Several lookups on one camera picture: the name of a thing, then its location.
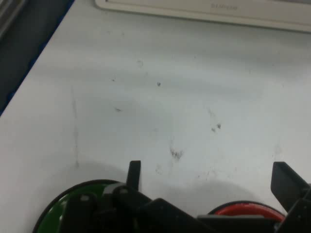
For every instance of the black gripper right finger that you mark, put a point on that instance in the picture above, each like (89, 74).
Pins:
(289, 187)

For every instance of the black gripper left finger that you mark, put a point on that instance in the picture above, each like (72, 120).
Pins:
(99, 213)

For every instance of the green round plate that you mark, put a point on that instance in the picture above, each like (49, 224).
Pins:
(52, 213)

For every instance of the red round plate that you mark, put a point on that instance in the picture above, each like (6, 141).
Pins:
(240, 210)

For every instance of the white toaster oven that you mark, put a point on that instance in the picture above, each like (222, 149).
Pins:
(206, 9)

